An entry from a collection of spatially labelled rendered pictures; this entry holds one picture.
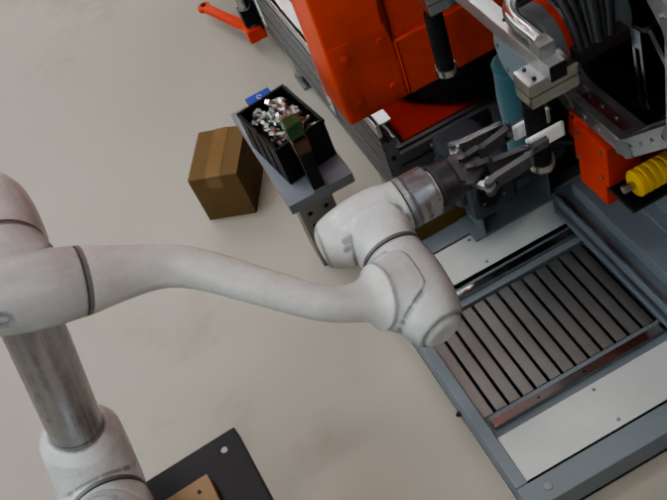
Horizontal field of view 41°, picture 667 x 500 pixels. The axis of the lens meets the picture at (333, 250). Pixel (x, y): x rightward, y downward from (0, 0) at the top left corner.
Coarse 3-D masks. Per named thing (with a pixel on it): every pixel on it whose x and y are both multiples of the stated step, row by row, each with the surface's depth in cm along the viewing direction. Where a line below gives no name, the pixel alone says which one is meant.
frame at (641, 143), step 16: (528, 0) 183; (656, 0) 135; (656, 16) 137; (560, 96) 186; (576, 96) 182; (592, 96) 183; (608, 96) 179; (576, 112) 183; (592, 112) 178; (608, 112) 179; (624, 112) 175; (592, 128) 180; (608, 128) 174; (624, 128) 176; (640, 128) 171; (656, 128) 155; (624, 144) 169; (640, 144) 164; (656, 144) 158
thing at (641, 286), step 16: (560, 192) 228; (560, 208) 227; (576, 208) 225; (576, 224) 222; (592, 224) 220; (592, 240) 218; (608, 240) 216; (608, 256) 213; (624, 256) 211; (624, 272) 209; (640, 272) 207; (640, 288) 205; (656, 288) 203; (656, 304) 201
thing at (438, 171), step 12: (456, 156) 149; (432, 168) 145; (444, 168) 144; (456, 168) 147; (480, 168) 146; (444, 180) 144; (456, 180) 144; (468, 180) 145; (480, 180) 146; (444, 192) 144; (456, 192) 145; (444, 204) 147
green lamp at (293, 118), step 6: (294, 114) 197; (282, 120) 197; (288, 120) 197; (294, 120) 196; (300, 120) 196; (282, 126) 197; (288, 126) 195; (294, 126) 195; (300, 126) 196; (288, 132) 196; (294, 132) 196; (300, 132) 197; (294, 138) 198
